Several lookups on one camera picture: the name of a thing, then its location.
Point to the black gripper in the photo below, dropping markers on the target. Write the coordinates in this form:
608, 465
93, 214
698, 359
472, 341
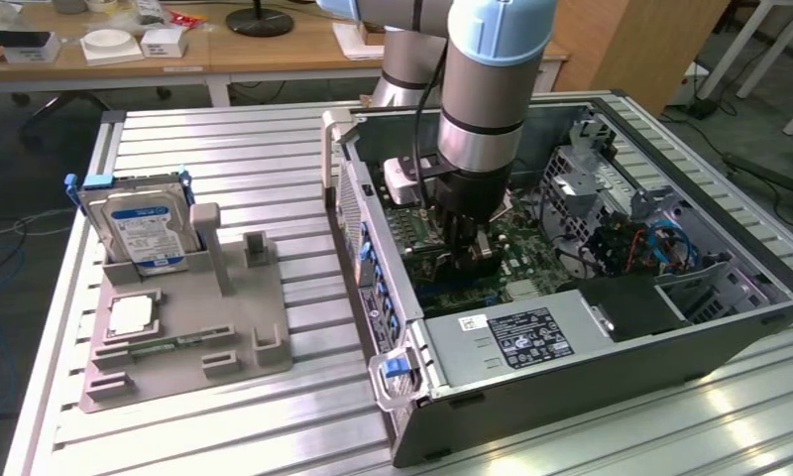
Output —
476, 193

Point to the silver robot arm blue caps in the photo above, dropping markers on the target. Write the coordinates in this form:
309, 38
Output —
482, 99

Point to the green motherboard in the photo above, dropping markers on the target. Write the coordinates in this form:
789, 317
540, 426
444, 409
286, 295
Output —
534, 248

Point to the perforated metal drive cage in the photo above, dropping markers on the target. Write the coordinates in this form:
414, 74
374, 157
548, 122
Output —
578, 198

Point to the silver chipset heatsink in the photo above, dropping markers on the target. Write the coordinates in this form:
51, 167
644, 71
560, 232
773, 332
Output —
525, 290

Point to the grey power supply unit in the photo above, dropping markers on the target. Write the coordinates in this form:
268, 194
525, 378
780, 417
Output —
462, 357

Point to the white paper stack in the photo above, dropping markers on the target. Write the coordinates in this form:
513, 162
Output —
353, 44

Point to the brown cardboard box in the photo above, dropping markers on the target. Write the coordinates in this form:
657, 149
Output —
372, 35

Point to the wooden cabinet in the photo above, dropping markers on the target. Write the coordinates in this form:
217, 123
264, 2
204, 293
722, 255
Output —
634, 49

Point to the black power adapter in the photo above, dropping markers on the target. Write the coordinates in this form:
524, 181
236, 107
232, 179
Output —
704, 109

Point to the grey metal disk bay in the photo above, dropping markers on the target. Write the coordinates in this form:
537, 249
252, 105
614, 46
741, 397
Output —
720, 292

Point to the black open PC case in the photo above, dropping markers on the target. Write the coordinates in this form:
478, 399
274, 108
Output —
568, 396

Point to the black floor stand base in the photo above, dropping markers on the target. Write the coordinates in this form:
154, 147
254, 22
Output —
780, 173

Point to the black round lamp base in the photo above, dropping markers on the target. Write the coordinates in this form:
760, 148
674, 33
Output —
258, 25

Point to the grey parts rack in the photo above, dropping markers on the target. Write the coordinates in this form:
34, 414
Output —
192, 307

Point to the hard disk with blue caddy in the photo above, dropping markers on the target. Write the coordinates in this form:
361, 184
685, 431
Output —
145, 233

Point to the green RAM stick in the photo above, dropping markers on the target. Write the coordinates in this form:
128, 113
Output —
172, 342

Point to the red packet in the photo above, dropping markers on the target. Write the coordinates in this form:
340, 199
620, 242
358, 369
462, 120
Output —
188, 22

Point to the small white labelled box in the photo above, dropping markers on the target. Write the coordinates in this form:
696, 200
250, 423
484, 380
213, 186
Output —
165, 45

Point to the silver CPU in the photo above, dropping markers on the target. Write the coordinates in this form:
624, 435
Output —
132, 317

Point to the grey printed packet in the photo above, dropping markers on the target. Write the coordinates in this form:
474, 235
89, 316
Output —
150, 12

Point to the black office chair base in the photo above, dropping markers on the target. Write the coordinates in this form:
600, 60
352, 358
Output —
46, 114

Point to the grey cup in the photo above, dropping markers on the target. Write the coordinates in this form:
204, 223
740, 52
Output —
70, 6

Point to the white box black lid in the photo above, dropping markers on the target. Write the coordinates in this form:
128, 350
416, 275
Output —
29, 49

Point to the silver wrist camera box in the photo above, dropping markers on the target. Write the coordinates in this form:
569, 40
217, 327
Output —
402, 183

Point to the wooden desk white frame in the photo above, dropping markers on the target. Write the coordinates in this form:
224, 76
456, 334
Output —
270, 54

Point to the white table frame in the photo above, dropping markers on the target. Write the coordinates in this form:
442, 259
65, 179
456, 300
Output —
769, 49

